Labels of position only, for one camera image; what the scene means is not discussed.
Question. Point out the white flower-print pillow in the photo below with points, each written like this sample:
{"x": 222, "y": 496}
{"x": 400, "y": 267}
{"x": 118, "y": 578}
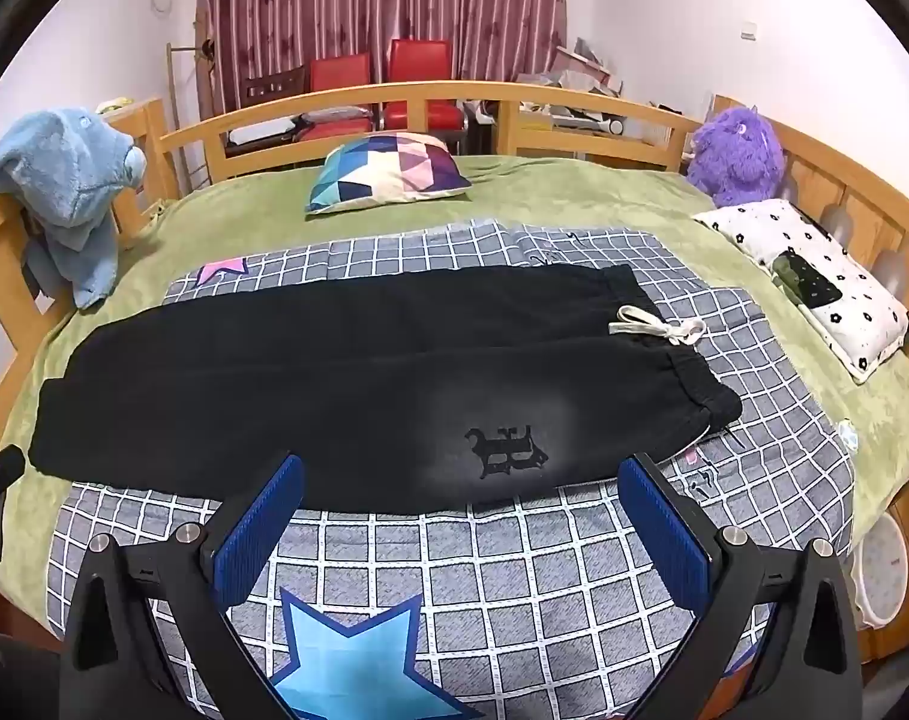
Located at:
{"x": 855, "y": 311}

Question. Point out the purple plush toy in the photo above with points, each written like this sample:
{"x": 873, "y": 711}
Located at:
{"x": 735, "y": 157}

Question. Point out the pile of papers and boxes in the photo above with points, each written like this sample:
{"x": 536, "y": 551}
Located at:
{"x": 574, "y": 82}

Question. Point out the dark wooden chair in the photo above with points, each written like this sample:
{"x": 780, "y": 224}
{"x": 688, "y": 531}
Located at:
{"x": 274, "y": 82}

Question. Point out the dark green cloth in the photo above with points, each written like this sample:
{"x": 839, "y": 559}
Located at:
{"x": 807, "y": 281}

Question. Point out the grey checked blanket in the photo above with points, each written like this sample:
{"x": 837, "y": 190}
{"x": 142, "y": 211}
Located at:
{"x": 499, "y": 577}

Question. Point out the black pants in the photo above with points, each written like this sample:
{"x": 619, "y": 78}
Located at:
{"x": 312, "y": 367}

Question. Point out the blue plush toy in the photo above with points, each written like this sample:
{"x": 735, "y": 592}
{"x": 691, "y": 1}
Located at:
{"x": 64, "y": 187}

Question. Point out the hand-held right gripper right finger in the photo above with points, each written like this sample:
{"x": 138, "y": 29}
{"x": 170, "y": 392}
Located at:
{"x": 664, "y": 532}

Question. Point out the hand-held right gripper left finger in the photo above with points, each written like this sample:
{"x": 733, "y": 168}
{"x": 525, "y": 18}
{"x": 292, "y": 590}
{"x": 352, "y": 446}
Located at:
{"x": 263, "y": 517}

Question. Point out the red patterned curtain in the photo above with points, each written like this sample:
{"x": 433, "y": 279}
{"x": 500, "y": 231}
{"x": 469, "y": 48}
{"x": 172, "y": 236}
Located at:
{"x": 379, "y": 0}

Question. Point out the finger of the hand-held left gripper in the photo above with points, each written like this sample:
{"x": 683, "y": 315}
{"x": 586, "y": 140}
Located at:
{"x": 0, "y": 469}

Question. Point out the colourful geometric pillow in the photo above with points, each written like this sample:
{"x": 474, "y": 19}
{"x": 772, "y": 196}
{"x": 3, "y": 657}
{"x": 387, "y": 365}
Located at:
{"x": 387, "y": 169}

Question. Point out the wooden bed frame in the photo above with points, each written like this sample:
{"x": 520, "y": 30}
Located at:
{"x": 424, "y": 92}

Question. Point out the green bed sheet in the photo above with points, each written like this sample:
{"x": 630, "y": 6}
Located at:
{"x": 559, "y": 187}

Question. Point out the white round container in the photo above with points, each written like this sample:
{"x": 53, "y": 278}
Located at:
{"x": 878, "y": 577}

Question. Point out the wooden coat rack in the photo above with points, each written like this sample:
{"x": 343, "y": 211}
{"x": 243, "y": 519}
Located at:
{"x": 177, "y": 112}

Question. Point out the red chair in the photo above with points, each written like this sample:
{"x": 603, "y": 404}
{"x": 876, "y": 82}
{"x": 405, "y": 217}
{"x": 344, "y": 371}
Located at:
{"x": 339, "y": 73}
{"x": 420, "y": 64}

